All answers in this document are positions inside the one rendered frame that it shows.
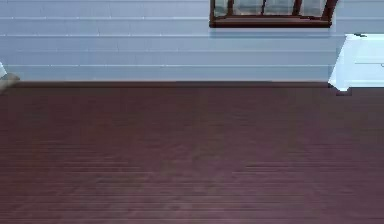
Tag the brown framed window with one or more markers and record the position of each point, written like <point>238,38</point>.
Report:
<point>270,22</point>

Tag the white and grey object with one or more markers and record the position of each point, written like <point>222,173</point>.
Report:
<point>6,79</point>

